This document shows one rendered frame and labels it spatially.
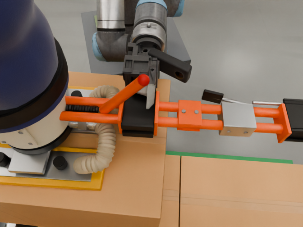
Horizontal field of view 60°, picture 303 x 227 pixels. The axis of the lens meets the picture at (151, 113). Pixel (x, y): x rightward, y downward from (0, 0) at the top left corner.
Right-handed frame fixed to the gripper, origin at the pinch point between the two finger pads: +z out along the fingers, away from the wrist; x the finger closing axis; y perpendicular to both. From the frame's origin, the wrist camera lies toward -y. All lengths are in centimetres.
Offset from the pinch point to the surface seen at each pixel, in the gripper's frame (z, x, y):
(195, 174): -10, -70, -20
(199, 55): -138, -124, -35
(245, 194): -2, -70, -42
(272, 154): -46, -124, -83
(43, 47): 0.9, 19.8, 17.0
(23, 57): 4.4, 21.3, 18.4
